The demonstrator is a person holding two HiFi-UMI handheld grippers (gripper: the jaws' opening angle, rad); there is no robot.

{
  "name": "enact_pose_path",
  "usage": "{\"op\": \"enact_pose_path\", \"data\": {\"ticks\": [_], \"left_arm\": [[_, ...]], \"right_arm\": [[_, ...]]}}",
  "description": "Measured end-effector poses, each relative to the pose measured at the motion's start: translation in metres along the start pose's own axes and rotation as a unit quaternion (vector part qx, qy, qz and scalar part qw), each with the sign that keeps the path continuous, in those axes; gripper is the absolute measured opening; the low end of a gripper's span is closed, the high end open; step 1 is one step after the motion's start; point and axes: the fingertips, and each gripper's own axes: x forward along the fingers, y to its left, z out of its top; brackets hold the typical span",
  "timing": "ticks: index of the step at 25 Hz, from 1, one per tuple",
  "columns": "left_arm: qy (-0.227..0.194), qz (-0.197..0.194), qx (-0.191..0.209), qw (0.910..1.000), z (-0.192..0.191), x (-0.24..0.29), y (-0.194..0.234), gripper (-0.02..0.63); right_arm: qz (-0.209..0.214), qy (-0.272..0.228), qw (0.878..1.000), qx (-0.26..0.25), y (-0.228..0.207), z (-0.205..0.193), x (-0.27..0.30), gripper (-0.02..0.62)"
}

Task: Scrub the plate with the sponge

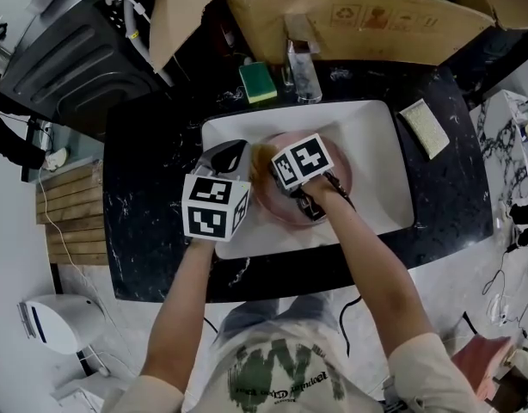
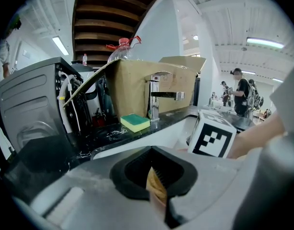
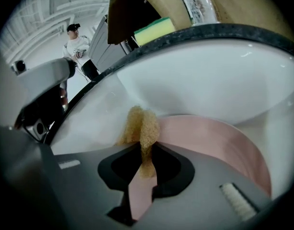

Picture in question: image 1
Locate pink box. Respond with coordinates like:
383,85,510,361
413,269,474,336
451,335,515,404

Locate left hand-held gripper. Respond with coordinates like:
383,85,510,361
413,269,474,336
181,139,253,243

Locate white scrub pad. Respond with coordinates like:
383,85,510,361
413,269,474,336
398,98,451,160

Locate white marble cabinet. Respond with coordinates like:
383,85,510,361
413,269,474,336
469,88,528,214

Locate white rectangular sink basin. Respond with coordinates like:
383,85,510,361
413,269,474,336
200,98,416,261

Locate white thin cable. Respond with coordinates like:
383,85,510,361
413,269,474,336
36,164,132,380

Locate black appliance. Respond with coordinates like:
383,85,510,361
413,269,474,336
0,0,163,142

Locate black cable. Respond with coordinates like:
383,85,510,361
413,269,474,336
338,294,364,358

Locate wooden slat mat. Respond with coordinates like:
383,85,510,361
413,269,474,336
34,160,111,267

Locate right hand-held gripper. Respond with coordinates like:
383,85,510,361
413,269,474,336
270,133,356,224

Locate person's grey trousers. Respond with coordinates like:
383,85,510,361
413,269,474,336
218,292,339,346

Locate green and yellow sponge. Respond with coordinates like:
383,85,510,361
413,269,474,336
238,61,279,105

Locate white rounded appliance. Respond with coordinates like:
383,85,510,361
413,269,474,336
16,293,107,356

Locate brown sponge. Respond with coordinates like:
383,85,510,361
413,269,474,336
249,143,279,189

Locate person's cream printed shirt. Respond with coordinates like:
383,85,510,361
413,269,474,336
99,328,485,413

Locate large cardboard box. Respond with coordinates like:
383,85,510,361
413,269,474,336
148,0,528,73

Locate grey hose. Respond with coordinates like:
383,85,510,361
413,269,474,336
123,0,175,88

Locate person's left forearm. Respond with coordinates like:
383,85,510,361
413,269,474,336
138,234,218,391

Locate person's right forearm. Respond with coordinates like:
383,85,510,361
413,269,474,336
304,173,436,363

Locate pink plate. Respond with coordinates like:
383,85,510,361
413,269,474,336
249,131,355,228

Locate chrome faucet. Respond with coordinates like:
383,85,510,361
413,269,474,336
284,14,323,105

